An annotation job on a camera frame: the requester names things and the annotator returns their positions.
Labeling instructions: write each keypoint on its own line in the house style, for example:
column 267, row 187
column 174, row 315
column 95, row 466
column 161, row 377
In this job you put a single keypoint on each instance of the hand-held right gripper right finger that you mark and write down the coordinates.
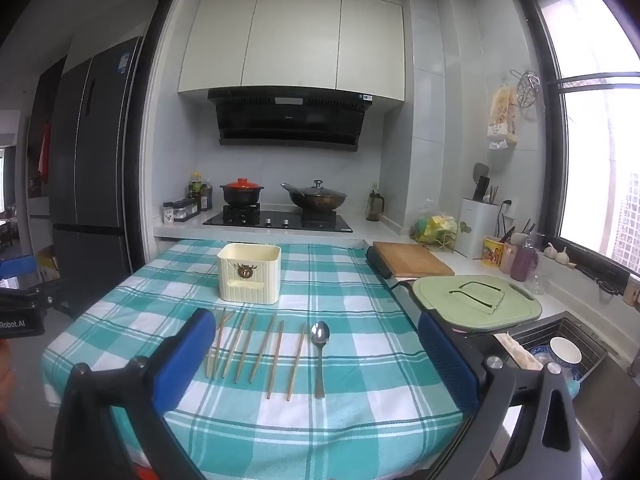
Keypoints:
column 445, row 360

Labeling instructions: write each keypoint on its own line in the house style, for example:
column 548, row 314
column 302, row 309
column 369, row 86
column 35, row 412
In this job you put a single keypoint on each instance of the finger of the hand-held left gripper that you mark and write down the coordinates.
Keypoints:
column 15, row 266

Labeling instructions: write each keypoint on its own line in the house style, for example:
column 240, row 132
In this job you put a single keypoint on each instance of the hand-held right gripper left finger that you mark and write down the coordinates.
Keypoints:
column 185, row 355

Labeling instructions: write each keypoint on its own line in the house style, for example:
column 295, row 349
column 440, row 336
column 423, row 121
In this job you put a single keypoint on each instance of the row of wooden chopsticks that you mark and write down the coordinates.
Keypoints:
column 275, row 360

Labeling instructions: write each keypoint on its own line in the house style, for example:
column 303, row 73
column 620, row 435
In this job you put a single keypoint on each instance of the cream plastic utensil holder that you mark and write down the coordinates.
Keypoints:
column 260, row 270

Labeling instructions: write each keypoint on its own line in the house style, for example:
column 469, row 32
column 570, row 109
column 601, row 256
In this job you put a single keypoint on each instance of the metal spoon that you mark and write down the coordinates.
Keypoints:
column 320, row 332

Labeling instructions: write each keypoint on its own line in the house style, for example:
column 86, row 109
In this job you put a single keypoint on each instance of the black eyeglasses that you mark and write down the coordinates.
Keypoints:
column 480, row 285

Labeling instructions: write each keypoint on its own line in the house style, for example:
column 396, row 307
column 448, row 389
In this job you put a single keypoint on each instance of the green cutting board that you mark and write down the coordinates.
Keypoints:
column 520, row 307

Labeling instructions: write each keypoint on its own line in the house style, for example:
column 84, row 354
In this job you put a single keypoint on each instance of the blue patterned bowl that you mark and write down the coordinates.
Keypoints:
column 542, row 355

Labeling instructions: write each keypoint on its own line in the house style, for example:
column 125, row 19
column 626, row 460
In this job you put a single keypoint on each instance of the wooden cutting board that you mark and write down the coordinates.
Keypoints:
column 412, row 259

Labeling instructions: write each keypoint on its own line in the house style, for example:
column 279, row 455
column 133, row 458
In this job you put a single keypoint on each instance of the yellow printed cup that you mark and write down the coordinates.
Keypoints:
column 492, row 252

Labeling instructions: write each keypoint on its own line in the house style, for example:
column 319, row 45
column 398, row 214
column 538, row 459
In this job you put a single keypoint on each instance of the white bowl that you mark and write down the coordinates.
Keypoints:
column 565, row 351

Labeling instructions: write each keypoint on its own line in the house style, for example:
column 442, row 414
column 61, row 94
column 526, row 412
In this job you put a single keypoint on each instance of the purple bottle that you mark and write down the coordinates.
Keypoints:
column 522, row 265

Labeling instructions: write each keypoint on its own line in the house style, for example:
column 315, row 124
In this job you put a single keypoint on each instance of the plastic bag of sponges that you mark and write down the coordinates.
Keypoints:
column 435, row 230

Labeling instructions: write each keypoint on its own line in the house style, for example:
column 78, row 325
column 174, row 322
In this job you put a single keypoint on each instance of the dark grey refrigerator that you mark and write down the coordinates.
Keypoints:
column 95, row 160

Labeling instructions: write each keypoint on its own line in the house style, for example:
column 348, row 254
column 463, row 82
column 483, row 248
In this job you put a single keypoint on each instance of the white knife block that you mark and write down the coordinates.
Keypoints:
column 477, row 230

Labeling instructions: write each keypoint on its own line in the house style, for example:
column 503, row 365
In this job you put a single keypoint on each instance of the teal checked tablecloth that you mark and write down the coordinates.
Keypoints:
column 300, row 435

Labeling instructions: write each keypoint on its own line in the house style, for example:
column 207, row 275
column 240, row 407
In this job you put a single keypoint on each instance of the row of spice jars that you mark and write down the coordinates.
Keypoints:
column 179, row 211

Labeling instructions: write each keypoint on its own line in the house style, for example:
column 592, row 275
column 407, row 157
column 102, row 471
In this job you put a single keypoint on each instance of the garlic bulb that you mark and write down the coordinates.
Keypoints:
column 563, row 255
column 550, row 251

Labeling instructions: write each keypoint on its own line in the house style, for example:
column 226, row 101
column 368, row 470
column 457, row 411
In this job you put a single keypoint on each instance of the dark sauce bottle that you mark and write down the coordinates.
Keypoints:
column 195, row 186
column 206, row 197

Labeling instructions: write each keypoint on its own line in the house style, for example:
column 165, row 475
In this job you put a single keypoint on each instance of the steel sink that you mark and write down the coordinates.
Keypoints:
column 605, row 390

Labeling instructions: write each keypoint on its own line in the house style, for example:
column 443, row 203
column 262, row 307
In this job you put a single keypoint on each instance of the black gas stove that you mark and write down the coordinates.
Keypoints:
column 280, row 221

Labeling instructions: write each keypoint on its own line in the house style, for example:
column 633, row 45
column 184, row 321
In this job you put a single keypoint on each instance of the glass jug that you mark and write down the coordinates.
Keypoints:
column 373, row 207

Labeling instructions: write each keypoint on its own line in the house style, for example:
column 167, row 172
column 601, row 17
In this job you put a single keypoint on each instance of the black clay pot red lid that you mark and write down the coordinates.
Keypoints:
column 242, row 192

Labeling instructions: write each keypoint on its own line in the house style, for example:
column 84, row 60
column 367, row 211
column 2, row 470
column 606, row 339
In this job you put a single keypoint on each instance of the grey spatula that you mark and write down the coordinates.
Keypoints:
column 481, row 171

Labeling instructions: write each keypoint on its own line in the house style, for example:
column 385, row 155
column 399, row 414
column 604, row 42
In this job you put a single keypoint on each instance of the dark wok with glass lid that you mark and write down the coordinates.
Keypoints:
column 317, row 199

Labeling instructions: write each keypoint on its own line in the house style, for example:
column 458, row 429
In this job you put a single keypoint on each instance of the hanging printed bag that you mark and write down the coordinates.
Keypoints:
column 502, row 117

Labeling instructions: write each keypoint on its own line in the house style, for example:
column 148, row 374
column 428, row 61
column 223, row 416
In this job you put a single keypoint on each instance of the window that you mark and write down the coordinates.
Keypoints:
column 595, row 160

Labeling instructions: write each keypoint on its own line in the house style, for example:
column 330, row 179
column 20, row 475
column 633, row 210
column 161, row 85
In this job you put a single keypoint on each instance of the black range hood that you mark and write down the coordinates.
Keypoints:
column 290, row 120

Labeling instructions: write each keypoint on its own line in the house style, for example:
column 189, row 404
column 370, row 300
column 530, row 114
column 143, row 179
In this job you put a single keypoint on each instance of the white wall socket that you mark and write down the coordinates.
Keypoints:
column 508, row 208

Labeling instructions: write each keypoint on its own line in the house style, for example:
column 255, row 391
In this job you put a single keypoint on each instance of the dark door frame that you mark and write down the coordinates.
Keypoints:
column 157, row 110

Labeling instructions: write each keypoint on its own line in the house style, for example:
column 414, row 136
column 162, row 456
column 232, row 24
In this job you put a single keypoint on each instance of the white wall cabinet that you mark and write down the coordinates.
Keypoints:
column 295, row 40

